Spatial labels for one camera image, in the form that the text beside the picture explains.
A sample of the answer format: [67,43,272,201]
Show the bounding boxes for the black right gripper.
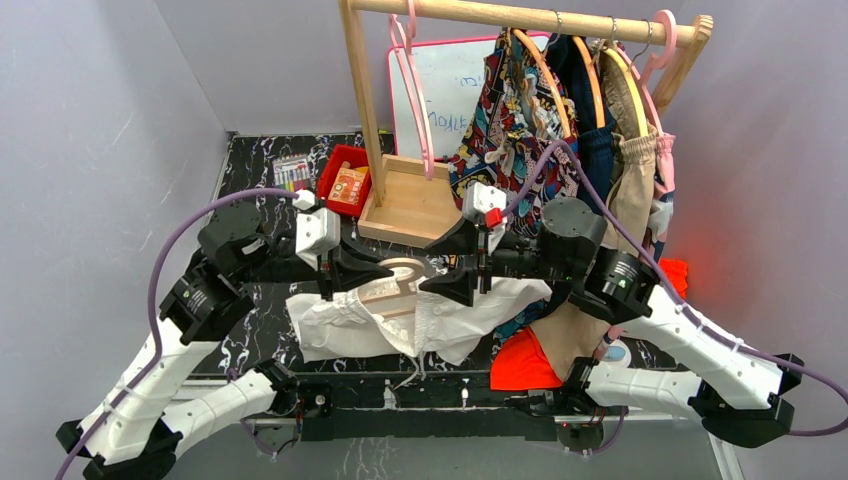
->
[417,214,579,308]

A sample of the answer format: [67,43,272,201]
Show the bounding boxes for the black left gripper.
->
[235,223,396,300]

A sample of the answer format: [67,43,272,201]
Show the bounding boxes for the white shorts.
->
[286,278,552,366]

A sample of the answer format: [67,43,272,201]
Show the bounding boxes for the pink hanger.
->
[388,0,435,180]
[612,9,681,193]

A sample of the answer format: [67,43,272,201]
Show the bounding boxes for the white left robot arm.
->
[56,190,392,479]

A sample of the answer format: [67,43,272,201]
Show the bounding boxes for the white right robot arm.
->
[423,198,803,448]

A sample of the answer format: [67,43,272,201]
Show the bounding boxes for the beige shorts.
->
[530,47,658,386]

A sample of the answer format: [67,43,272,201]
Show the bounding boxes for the comic print shorts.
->
[445,27,581,346]

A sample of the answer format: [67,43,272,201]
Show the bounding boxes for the navy shorts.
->
[545,35,616,201]

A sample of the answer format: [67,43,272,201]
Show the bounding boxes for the wooden hanger with comic shorts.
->
[508,27,572,138]

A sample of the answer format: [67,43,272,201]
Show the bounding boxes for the wooden hanger with navy shorts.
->
[568,35,613,133]

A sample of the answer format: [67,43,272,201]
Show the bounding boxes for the wooden hanger with beige shorts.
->
[590,40,649,140]

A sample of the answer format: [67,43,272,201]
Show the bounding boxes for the wooden clothes rack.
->
[338,1,714,247]

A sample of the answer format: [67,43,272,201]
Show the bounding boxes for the orange card box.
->
[329,162,368,205]

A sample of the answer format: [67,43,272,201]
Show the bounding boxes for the red plastic bin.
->
[317,145,372,218]

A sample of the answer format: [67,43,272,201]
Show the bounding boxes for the marker pen pack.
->
[271,154,314,192]

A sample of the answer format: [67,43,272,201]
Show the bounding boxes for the orange cloth front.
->
[489,328,563,392]

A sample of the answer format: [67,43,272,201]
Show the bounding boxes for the red knit cloth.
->
[659,258,688,299]

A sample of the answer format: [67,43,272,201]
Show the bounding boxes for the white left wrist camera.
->
[295,208,341,271]

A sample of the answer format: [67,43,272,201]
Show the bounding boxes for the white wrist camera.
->
[461,181,508,254]
[295,208,341,271]

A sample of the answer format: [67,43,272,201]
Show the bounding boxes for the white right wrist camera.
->
[461,181,508,254]

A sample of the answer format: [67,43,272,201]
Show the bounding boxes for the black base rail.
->
[235,370,627,458]

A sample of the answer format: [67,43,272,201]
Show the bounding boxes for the whiteboard with pink frame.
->
[386,31,551,163]

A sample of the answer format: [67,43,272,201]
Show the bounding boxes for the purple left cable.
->
[52,187,316,480]

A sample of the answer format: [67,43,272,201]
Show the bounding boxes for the purple cable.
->
[52,187,316,480]
[500,139,848,439]

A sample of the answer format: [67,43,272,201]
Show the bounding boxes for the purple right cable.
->
[500,139,848,439]

